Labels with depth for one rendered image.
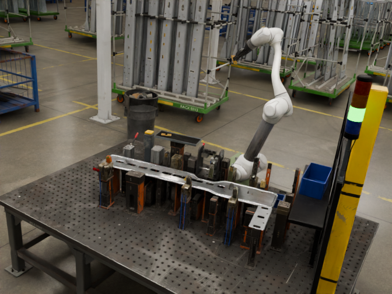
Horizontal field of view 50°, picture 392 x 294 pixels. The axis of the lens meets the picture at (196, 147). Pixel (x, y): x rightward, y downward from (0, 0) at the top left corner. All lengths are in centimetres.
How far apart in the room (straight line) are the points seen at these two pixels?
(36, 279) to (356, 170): 269
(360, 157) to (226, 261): 114
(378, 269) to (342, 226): 201
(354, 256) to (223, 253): 92
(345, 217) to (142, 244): 135
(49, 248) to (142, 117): 253
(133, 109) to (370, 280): 363
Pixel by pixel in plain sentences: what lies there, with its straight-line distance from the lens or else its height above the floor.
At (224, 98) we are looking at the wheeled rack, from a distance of 770.
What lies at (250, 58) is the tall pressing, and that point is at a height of 41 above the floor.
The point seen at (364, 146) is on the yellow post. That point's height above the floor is 171.
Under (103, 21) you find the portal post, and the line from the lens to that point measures 666.
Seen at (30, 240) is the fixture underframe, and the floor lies 23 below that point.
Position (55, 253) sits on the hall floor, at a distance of 409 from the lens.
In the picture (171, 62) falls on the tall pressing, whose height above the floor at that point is 79.
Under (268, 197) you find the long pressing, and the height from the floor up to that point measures 100.
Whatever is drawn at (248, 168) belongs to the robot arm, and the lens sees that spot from 340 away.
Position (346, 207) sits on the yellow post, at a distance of 238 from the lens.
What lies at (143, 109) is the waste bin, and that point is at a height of 57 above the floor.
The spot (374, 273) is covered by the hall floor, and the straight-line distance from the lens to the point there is 434.
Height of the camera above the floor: 248
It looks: 24 degrees down
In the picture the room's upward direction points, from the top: 5 degrees clockwise
